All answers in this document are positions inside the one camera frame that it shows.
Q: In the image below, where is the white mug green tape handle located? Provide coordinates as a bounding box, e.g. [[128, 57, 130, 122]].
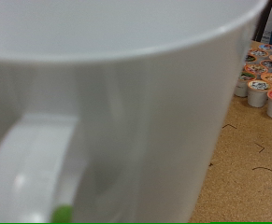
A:
[[0, 0, 270, 224]]

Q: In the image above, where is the white coffee pod blue lid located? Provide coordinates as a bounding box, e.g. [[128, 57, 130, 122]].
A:
[[258, 43, 272, 52]]

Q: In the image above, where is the white coffee pod green rim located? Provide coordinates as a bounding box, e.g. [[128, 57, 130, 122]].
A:
[[234, 72, 257, 98]]

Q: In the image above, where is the white triangular stand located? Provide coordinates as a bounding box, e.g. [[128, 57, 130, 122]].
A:
[[261, 4, 272, 45]]

